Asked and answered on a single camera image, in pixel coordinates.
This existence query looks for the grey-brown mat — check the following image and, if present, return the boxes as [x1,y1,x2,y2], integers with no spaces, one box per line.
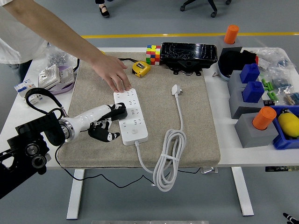
[56,51,221,169]

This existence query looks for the black office chair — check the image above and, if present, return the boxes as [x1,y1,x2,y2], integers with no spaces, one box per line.
[179,0,232,18]

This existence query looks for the clear plastic bag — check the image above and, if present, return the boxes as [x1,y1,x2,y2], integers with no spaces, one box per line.
[253,47,294,70]

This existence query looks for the white wall socket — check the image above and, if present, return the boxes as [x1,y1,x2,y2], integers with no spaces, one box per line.
[38,64,61,91]
[58,66,75,84]

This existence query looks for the person's foot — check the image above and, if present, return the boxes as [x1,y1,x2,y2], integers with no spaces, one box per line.
[94,0,113,18]

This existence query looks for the orange plastic cylinder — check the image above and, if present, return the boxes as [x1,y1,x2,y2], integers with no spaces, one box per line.
[223,24,240,45]
[251,106,277,131]

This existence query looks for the white power strip cord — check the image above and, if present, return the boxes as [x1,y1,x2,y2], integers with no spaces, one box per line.
[133,84,187,192]

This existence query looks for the thin black plug cord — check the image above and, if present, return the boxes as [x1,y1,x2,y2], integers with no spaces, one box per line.
[55,128,201,189]

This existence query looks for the clear bag blue parts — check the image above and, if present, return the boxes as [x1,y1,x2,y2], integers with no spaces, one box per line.
[268,66,294,91]

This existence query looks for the blue plastic bin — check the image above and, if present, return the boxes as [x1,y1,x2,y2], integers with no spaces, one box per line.
[269,105,299,150]

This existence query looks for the grey plastic block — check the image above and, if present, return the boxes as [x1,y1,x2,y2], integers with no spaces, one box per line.
[228,87,266,119]
[214,35,243,54]
[234,112,279,149]
[227,70,246,94]

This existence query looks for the black plug adapter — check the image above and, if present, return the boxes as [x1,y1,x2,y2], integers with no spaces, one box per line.
[111,102,128,121]

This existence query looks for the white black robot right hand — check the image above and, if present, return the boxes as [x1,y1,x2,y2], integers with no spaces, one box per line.
[282,212,299,224]

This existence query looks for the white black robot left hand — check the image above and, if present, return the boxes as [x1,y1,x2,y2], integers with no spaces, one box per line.
[66,102,128,143]

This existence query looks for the metal table bracket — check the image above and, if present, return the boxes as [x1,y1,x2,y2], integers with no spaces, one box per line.
[200,167,219,175]

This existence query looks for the colourful puzzle cube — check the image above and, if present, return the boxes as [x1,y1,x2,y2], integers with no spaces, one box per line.
[146,44,162,66]

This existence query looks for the white circuit breaker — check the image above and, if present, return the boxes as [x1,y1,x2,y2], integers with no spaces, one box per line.
[13,78,44,106]

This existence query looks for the person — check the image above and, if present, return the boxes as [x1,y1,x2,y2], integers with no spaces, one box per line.
[0,0,47,82]

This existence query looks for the clear bag of screws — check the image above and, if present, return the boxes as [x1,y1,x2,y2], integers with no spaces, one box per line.
[45,45,81,69]

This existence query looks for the yellow toy lemon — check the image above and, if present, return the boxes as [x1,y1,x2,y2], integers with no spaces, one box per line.
[277,112,299,138]

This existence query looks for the blue plastic block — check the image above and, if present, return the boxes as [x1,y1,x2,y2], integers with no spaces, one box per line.
[242,81,265,104]
[240,63,261,84]

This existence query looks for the white power strip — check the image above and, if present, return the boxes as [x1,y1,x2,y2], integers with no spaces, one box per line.
[113,88,149,147]

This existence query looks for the black cloth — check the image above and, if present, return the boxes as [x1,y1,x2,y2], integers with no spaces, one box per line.
[219,49,257,77]

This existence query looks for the black box under table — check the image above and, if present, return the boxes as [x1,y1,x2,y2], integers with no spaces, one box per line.
[265,165,299,173]

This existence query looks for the black device cracked screen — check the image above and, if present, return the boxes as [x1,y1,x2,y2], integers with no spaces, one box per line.
[160,42,218,77]

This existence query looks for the person's right hand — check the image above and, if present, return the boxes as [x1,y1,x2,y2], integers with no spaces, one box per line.
[91,55,131,93]

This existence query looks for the yellow tape measure silver clip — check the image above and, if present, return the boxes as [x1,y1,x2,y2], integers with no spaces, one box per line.
[117,57,151,78]

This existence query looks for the white table leg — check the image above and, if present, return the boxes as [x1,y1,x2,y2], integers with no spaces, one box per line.
[66,168,85,220]
[231,167,255,217]

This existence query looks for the clear bag of resistors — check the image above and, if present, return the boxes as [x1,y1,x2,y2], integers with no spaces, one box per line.
[283,91,299,107]

